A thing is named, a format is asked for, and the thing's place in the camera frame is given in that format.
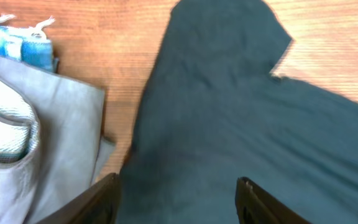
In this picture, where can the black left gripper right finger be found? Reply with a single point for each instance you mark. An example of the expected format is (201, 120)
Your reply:
(259, 205)

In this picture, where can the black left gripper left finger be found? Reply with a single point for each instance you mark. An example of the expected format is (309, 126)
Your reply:
(97, 205)

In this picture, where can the black t-shirt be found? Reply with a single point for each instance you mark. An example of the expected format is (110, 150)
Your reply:
(212, 113)

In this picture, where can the folded grey trousers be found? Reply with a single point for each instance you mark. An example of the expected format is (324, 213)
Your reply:
(51, 147)

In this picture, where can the folded blue white cloth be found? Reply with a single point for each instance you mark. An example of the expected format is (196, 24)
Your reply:
(28, 45)

